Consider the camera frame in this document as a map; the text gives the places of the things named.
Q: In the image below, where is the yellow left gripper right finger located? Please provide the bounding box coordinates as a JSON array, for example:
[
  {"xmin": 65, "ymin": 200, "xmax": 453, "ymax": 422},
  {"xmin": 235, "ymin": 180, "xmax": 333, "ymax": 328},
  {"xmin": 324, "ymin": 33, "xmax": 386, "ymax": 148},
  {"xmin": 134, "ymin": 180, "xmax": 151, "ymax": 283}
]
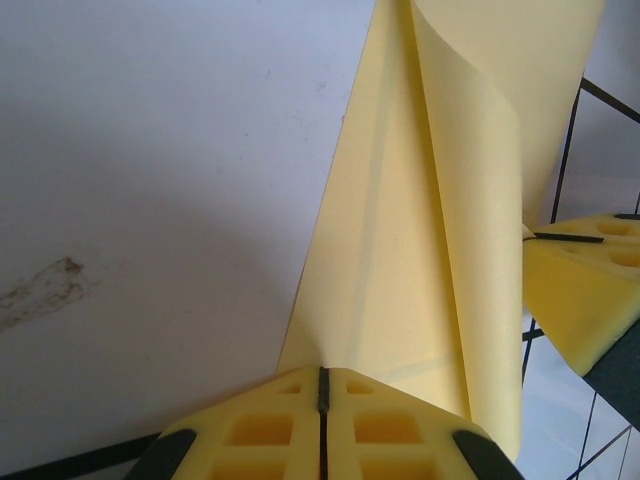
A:
[{"xmin": 323, "ymin": 366, "xmax": 522, "ymax": 480}]

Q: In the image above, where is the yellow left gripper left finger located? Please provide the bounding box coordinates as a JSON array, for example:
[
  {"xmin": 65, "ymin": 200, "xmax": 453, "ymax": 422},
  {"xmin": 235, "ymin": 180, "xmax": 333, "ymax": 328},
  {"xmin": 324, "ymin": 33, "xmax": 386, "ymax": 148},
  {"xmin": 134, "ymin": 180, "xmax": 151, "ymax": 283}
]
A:
[{"xmin": 128, "ymin": 366, "xmax": 325, "ymax": 480}]

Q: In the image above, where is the yellow paper sheet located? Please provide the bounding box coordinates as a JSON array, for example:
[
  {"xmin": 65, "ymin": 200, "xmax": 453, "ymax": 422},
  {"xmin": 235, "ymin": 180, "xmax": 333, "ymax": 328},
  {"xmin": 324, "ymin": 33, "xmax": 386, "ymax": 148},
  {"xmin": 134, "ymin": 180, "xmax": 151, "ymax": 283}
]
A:
[{"xmin": 273, "ymin": 0, "xmax": 606, "ymax": 464}]

